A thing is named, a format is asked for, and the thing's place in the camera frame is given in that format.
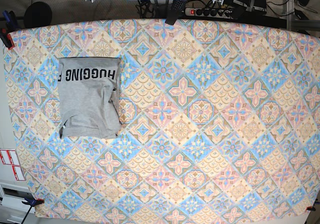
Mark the grey T-shirt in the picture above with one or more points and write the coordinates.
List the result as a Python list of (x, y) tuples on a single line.
[(88, 89)]

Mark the patterned tablecloth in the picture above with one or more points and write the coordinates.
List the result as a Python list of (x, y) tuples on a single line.
[(220, 122)]

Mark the blue clamp bottom left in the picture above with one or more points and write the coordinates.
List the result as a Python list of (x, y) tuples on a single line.
[(31, 202)]

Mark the white power strip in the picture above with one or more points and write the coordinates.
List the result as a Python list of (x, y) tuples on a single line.
[(208, 12)]

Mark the black round stool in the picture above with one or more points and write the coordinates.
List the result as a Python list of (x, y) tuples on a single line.
[(38, 14)]

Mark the red white labels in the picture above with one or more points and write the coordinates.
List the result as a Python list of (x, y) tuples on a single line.
[(10, 158)]

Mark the blue clamp top left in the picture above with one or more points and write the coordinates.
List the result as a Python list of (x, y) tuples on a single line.
[(5, 35)]

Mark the red clamp bottom right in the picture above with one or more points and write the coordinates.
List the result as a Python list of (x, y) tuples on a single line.
[(311, 209)]

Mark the black brush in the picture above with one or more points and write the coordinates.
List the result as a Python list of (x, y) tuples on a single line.
[(176, 10)]

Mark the blue clamp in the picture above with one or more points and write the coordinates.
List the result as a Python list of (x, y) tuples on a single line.
[(5, 35), (31, 202)]

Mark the white drawer cabinet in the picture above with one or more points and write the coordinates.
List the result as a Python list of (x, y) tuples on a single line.
[(12, 194)]

